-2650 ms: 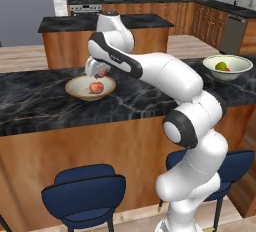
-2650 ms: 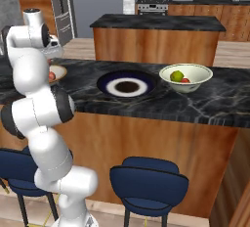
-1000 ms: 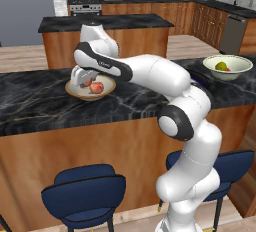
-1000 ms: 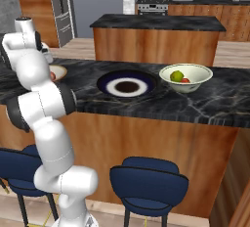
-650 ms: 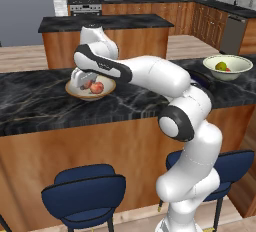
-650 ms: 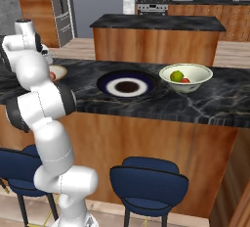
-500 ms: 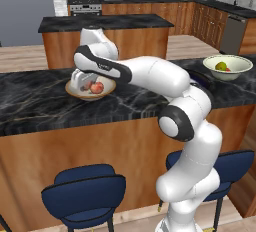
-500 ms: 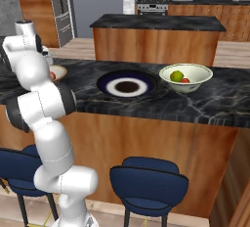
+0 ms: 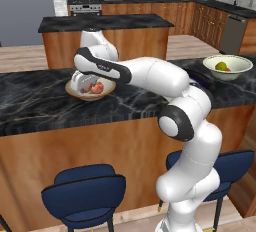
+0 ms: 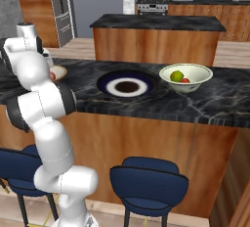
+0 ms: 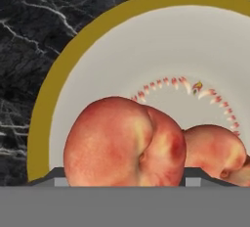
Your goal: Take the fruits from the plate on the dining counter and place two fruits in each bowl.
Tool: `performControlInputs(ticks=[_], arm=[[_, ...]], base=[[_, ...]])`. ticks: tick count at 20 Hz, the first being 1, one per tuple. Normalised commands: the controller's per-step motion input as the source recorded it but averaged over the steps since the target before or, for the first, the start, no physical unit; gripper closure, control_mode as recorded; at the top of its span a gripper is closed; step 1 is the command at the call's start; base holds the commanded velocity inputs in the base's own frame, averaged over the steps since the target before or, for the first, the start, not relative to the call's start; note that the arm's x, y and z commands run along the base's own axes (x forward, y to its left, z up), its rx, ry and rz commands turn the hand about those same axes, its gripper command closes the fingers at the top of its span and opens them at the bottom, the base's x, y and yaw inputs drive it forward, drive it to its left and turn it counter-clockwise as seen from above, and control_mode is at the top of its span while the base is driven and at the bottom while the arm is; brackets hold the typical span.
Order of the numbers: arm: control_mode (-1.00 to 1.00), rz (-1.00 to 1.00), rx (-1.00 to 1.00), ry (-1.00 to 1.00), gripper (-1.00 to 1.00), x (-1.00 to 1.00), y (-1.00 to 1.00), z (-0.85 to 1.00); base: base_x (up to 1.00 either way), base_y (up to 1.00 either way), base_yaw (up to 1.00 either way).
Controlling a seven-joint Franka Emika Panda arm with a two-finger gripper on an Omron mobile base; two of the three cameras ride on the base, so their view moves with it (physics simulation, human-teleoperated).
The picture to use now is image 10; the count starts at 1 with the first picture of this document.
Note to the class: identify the steel oven with hob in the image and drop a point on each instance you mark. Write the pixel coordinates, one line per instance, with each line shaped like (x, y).
(152, 8)

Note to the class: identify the white bowl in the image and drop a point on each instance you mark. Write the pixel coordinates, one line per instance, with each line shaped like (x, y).
(198, 73)

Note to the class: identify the tall wooden cupboard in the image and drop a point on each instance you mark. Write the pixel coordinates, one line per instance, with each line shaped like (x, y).
(34, 2)

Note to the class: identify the blue bar stool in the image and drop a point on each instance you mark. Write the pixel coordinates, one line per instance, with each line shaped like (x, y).
(149, 185)
(16, 169)

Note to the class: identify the dark blue bowl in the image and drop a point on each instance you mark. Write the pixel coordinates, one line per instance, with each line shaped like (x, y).
(127, 87)

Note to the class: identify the grey fridge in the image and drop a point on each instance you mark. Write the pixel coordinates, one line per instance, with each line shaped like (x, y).
(63, 9)

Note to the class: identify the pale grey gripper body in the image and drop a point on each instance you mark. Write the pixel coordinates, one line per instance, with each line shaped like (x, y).
(48, 58)

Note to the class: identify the wooden kitchen island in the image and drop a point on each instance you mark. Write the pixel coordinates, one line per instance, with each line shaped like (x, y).
(156, 45)

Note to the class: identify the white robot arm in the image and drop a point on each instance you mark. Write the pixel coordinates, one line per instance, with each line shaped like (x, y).
(49, 139)

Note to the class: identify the green fruit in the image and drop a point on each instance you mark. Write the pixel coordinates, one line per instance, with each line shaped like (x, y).
(176, 76)

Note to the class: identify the wooden base cupboards run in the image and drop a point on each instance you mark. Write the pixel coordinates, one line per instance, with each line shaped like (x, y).
(234, 19)

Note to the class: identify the red fruit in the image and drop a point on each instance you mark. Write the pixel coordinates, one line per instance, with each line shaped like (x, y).
(185, 81)
(52, 75)

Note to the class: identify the wooden dining counter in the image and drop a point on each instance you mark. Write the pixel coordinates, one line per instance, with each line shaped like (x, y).
(156, 146)

